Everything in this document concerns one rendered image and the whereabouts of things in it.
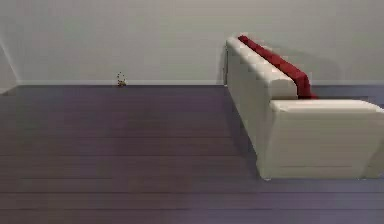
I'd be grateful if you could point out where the cream sofa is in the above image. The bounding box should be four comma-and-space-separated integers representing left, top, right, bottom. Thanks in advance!
225, 35, 384, 181

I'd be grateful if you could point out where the small brown object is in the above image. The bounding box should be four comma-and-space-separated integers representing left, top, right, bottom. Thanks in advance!
116, 71, 128, 88

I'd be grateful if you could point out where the red cloth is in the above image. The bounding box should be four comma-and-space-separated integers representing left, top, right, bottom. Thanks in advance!
237, 34, 318, 100

